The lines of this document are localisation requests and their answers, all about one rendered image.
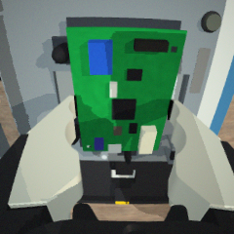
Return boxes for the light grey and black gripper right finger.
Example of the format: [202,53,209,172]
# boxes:
[168,98,234,233]

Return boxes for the green circuit board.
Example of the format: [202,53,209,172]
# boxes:
[66,26,187,154]

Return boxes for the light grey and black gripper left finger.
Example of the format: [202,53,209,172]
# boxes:
[0,95,83,234]

